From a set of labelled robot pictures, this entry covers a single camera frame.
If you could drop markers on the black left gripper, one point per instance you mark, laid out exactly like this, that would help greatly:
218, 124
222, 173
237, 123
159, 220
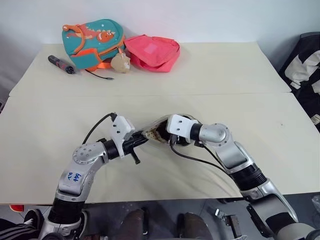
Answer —
130, 145

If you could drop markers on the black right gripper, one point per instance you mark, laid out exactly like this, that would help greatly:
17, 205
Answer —
181, 141

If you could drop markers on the grey plaid pouch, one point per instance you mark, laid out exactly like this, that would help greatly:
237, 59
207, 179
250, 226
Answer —
152, 133

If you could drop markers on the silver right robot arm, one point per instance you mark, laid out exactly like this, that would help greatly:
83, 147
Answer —
232, 155

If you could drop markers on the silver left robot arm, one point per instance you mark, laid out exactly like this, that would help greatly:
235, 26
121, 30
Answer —
80, 160

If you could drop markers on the dark brown rounded shape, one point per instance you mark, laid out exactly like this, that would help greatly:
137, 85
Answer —
135, 225
192, 227

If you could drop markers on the pink fabric bag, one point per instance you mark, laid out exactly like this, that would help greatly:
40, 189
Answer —
152, 52

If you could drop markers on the black and red pen tool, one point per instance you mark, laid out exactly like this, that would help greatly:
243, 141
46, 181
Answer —
61, 64

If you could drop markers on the teal dinosaur backpack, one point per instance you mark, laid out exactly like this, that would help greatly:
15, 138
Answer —
92, 42

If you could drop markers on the black sneaker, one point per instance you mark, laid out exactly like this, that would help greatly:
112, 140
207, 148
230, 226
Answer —
33, 217

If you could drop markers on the red object under table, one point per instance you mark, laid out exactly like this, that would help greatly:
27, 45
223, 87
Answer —
17, 207

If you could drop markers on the black and white garment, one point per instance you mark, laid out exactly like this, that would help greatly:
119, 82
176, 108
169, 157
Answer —
303, 67

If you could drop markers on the black striped trouser leg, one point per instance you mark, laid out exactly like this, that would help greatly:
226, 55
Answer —
15, 231

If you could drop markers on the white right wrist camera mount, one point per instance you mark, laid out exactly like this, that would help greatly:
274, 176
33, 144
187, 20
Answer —
178, 125

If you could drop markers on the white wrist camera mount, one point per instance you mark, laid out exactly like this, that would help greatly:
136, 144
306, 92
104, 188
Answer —
178, 125
122, 126

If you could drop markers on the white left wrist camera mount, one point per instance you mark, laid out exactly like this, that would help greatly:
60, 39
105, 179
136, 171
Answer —
122, 126

